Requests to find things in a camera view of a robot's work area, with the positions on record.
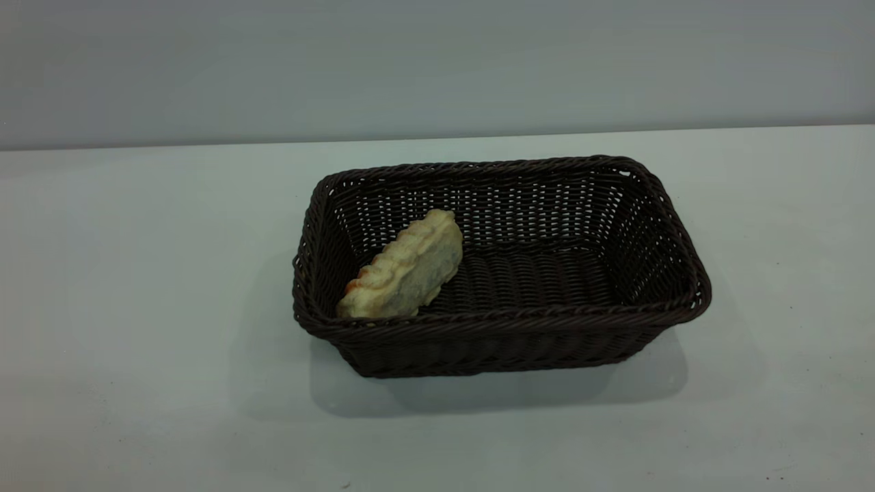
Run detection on ridged orange bread roll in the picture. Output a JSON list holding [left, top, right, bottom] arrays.
[[335, 208, 465, 320]]

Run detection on black woven wicker basket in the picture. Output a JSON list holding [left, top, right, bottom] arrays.
[[292, 155, 713, 379]]

